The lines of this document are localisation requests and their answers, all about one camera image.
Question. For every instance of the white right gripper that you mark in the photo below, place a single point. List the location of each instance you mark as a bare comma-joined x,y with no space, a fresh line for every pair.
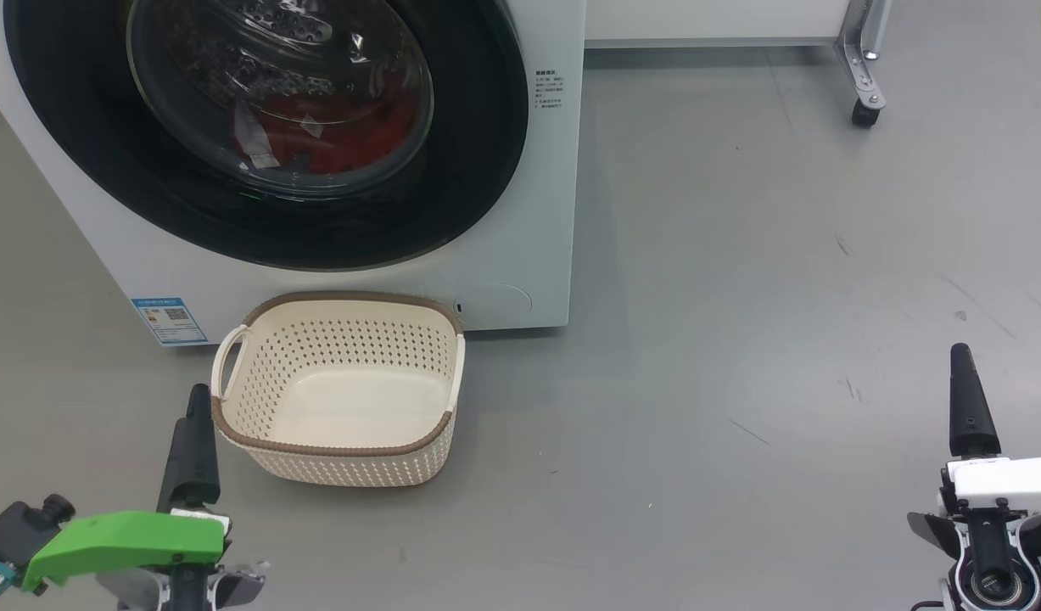
1008,479

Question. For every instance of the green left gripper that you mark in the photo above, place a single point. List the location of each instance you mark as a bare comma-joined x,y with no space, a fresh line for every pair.
130,539

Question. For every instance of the red clothes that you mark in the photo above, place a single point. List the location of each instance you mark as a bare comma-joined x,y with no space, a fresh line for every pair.
350,136

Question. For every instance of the washing machine door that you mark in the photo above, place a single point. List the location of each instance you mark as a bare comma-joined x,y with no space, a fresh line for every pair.
469,170

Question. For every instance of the cream perforated basket brown rim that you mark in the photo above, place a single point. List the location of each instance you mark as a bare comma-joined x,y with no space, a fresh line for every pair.
359,407

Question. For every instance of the white front-load washing machine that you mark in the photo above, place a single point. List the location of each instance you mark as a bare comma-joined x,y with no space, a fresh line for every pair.
520,212

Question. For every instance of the blue energy label sticker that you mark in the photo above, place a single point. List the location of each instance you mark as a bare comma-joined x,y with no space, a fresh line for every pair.
170,321

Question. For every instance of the white partition panel on casters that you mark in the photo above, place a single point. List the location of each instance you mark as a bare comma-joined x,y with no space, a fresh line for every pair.
864,59

